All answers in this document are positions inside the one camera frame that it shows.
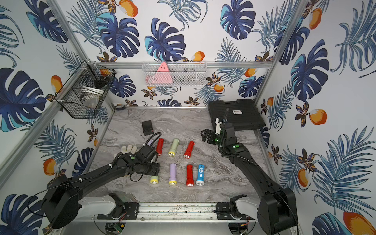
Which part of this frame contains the green flashlight back row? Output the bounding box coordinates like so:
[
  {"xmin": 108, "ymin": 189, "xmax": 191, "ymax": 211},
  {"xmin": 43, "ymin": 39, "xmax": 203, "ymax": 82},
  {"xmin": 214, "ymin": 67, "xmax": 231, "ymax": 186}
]
[{"xmin": 168, "ymin": 139, "xmax": 180, "ymax": 157}]

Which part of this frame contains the purple flashlight front row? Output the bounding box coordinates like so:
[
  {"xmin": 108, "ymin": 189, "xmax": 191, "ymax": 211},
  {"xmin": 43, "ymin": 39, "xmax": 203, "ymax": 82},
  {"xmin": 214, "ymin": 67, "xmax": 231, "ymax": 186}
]
[{"xmin": 169, "ymin": 163, "xmax": 177, "ymax": 185}]

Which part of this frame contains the red flashlight front row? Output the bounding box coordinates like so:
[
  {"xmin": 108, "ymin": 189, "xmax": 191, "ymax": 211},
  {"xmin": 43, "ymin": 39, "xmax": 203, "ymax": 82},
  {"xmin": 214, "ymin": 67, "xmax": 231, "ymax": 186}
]
[{"xmin": 186, "ymin": 164, "xmax": 194, "ymax": 187}]

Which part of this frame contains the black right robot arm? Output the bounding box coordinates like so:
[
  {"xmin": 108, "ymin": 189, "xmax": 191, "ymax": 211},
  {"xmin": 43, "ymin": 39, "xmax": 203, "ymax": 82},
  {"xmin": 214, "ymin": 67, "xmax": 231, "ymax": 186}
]
[{"xmin": 201, "ymin": 123, "xmax": 298, "ymax": 235}]

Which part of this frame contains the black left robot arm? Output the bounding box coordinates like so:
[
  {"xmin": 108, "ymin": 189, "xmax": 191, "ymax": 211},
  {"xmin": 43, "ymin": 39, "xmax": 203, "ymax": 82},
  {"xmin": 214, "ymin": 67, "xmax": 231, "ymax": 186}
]
[{"xmin": 41, "ymin": 145, "xmax": 160, "ymax": 229}]

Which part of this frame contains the blue flashlight front right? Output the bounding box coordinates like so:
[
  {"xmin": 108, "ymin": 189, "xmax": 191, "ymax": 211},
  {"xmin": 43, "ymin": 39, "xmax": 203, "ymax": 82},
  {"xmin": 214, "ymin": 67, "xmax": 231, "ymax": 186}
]
[{"xmin": 196, "ymin": 164, "xmax": 205, "ymax": 186}]

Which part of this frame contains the white work glove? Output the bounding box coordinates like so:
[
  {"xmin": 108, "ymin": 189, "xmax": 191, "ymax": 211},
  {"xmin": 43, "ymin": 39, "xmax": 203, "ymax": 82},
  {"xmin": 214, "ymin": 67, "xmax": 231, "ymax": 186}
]
[{"xmin": 121, "ymin": 145, "xmax": 138, "ymax": 154}]

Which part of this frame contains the large black tool case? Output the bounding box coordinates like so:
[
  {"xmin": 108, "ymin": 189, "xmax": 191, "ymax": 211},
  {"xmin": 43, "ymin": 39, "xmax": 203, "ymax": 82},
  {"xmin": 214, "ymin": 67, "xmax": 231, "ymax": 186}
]
[{"xmin": 208, "ymin": 99, "xmax": 264, "ymax": 131}]

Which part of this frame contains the small black box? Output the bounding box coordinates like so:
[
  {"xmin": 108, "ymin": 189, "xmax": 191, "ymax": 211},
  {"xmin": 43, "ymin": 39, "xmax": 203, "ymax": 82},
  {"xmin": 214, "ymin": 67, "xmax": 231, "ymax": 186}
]
[{"xmin": 142, "ymin": 120, "xmax": 154, "ymax": 136}]

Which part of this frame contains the pink triangle item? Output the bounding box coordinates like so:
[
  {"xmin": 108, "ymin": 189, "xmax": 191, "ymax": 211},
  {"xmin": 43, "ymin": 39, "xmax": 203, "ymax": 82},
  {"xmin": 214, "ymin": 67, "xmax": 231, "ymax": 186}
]
[{"xmin": 150, "ymin": 62, "xmax": 173, "ymax": 85}]

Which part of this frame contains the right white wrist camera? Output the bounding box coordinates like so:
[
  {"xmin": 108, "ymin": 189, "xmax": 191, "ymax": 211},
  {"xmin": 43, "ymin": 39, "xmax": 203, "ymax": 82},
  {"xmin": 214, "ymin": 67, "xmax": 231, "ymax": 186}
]
[{"xmin": 215, "ymin": 117, "xmax": 222, "ymax": 135}]

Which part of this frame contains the right black corrugated cable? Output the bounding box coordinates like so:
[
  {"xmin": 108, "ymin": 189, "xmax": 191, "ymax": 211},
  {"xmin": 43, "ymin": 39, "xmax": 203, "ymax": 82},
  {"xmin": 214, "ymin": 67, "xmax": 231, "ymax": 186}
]
[{"xmin": 221, "ymin": 108, "xmax": 230, "ymax": 130}]

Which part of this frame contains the black corrugated cable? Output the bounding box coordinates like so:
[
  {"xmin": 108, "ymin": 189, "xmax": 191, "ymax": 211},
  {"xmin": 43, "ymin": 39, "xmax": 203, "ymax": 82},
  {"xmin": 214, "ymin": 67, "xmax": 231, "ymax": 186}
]
[
  {"xmin": 143, "ymin": 132, "xmax": 162, "ymax": 150},
  {"xmin": 221, "ymin": 108, "xmax": 230, "ymax": 130}
]

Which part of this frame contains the left black corrugated cable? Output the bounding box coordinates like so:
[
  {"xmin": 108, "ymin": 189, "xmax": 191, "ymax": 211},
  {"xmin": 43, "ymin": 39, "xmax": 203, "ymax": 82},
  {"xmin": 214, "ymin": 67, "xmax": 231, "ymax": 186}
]
[{"xmin": 143, "ymin": 132, "xmax": 162, "ymax": 150}]

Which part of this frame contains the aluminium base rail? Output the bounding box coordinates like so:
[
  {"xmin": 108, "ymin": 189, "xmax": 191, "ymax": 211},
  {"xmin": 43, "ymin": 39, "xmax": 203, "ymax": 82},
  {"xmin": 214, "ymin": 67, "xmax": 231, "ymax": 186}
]
[{"xmin": 57, "ymin": 201, "xmax": 297, "ymax": 223}]

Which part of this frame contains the clear mesh wall tray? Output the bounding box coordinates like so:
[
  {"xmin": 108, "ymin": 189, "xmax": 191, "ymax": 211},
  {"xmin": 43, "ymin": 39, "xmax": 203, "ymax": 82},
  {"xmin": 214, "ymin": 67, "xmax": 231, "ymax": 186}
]
[{"xmin": 142, "ymin": 61, "xmax": 208, "ymax": 86}]

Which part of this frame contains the black wire basket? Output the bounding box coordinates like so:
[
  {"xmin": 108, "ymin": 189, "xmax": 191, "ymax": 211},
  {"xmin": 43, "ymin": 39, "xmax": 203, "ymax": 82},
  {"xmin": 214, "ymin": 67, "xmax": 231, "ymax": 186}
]
[{"xmin": 55, "ymin": 61, "xmax": 117, "ymax": 119}]

